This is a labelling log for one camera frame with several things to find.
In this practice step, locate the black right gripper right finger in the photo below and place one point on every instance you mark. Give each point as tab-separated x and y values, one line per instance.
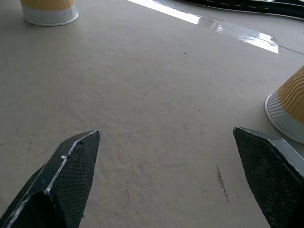
268	171

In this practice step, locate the clear glossy tape strip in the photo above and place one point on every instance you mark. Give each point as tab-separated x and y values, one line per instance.
213	22

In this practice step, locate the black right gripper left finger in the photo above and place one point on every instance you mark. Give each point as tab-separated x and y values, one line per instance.
69	175

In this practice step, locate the yellow and white paper cup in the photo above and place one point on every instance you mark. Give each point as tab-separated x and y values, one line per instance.
288	107
47	12

